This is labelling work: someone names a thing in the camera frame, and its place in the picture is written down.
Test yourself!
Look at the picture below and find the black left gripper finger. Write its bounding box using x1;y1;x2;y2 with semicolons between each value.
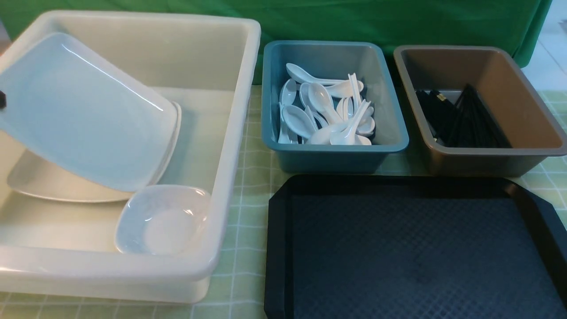
0;91;7;109

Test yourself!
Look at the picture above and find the white square rice plate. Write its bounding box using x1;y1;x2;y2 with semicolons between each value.
0;32;179;192

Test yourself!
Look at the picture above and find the white soup spoon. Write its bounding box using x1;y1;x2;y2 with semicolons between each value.
330;100;371;145

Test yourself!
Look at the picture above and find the white square plate in tub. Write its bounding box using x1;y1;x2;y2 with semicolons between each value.
7;102;182;203

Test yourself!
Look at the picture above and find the large white plastic tub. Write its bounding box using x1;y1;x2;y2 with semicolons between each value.
0;11;261;303

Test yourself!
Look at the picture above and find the small white bowl in tub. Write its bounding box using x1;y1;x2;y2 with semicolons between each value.
115;184;211;256

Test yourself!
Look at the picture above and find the white spoon left centre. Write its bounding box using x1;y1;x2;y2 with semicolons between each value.
282;105;317;140

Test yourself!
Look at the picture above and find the white spoon top of bin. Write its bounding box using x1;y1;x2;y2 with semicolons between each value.
286;63;346;86

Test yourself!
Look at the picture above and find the green checkered tablecloth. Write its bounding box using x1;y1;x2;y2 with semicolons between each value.
1;86;566;319

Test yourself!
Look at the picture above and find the white spoon front diagonal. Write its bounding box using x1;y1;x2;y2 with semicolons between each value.
307;106;376;145

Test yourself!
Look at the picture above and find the teal plastic bin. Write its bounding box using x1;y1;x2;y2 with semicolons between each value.
261;40;409;174

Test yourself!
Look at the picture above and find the black serving tray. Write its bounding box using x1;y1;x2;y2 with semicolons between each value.
264;175;567;319

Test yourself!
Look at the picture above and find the pile of black chopsticks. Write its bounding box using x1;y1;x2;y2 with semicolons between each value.
416;83;512;148

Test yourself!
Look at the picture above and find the brown plastic bin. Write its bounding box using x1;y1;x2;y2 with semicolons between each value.
393;45;566;177

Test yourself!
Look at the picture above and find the green backdrop cloth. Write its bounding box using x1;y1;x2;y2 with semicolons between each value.
1;0;551;67

